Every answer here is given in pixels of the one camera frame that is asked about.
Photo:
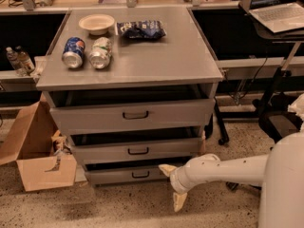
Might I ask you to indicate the grey drawer cabinet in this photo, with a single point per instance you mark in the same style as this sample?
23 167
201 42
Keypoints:
180 58

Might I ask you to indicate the blue pepsi can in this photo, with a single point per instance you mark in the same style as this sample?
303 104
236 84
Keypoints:
73 54

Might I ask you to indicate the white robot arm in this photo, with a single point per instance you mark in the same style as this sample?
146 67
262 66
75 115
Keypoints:
279 174

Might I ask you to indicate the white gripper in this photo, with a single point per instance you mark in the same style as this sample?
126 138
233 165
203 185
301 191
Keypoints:
179 179

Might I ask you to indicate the white paper bowl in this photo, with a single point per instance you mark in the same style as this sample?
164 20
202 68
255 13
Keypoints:
97 24

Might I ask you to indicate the grey top drawer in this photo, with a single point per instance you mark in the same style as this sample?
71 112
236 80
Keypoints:
139 108

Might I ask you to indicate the clear water bottle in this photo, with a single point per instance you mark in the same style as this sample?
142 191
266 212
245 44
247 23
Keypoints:
15 63

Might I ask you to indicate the black rolling laptop stand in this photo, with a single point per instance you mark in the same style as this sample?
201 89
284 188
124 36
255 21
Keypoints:
252 59

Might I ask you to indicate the grey middle drawer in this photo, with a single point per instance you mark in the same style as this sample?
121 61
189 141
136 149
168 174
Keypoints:
129 146

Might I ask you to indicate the grey bottom drawer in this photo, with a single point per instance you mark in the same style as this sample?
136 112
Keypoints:
130 171

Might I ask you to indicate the blue chip bag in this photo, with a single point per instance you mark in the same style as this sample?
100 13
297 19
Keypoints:
148 29

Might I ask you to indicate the black office chair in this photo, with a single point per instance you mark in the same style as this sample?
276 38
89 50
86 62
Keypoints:
275 119

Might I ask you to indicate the grey drawer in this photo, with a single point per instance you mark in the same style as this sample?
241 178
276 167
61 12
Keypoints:
139 108
129 146
130 171

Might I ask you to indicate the open cardboard box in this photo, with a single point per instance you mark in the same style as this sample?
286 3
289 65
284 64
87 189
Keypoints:
33 142

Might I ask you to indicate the brown drink bottle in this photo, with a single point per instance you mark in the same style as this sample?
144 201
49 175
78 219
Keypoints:
25 60

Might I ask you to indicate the silver laptop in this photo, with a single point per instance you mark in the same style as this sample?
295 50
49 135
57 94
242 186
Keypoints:
278 15

